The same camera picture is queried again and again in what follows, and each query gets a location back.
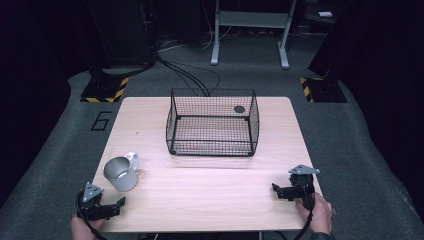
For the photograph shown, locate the white metal stand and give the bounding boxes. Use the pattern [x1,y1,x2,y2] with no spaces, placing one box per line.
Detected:
[210,0,298,70]

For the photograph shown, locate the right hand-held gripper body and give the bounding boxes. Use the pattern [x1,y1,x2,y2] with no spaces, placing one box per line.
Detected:
[288,164,321,210]

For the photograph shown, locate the black cabinet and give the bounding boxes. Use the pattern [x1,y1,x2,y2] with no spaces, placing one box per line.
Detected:
[83,0,158,69]

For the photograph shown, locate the yellow-black striped base plate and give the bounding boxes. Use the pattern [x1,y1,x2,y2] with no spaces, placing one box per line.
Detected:
[79,74,130,104]
[298,76,348,104]

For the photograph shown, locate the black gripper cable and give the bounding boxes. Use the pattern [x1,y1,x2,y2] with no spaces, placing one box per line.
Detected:
[75,189,108,240]
[292,181,316,240]

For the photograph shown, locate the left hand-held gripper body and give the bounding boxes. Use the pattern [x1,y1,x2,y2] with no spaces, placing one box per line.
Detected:
[76,181,114,222]

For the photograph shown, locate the person's left hand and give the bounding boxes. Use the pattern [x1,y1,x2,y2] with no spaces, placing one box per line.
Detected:
[69,214,108,240]

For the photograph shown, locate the black wire basket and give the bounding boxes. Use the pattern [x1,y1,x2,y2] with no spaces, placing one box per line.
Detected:
[165,87,261,158]

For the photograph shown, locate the silver metal cup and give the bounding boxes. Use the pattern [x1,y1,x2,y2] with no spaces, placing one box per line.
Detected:
[102,151,140,193]

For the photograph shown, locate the person's right hand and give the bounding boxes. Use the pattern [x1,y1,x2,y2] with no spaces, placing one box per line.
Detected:
[294,191,334,236]

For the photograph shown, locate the black floor cables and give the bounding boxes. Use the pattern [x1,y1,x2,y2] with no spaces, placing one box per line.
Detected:
[155,53,222,98]

